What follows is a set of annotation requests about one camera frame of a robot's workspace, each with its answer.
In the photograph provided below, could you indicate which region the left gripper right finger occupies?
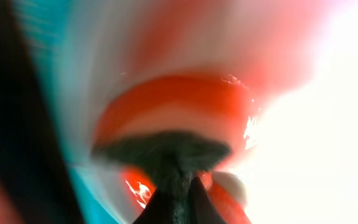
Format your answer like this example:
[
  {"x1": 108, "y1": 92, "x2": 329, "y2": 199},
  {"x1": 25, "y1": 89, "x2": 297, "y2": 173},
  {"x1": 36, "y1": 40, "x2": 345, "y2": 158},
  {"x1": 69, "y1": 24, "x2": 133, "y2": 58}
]
[{"x1": 188, "y1": 177, "x2": 226, "y2": 224}]

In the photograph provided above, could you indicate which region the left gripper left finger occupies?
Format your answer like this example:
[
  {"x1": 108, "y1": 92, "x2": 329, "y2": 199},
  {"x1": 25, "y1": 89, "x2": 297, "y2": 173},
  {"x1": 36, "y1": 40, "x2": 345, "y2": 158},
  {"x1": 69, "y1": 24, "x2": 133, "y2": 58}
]
[{"x1": 133, "y1": 189, "x2": 175, "y2": 224}]

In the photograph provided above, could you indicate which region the light blue plate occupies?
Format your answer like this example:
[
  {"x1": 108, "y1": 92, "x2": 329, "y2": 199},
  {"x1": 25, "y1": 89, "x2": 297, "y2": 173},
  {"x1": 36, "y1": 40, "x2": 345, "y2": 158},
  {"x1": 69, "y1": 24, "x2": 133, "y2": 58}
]
[{"x1": 83, "y1": 1, "x2": 358, "y2": 223}]

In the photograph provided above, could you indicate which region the teal plastic tray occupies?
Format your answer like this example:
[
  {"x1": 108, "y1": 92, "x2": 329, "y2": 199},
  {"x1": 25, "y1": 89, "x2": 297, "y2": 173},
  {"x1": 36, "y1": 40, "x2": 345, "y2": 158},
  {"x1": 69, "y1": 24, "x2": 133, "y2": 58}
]
[{"x1": 13, "y1": 0, "x2": 117, "y2": 223}]

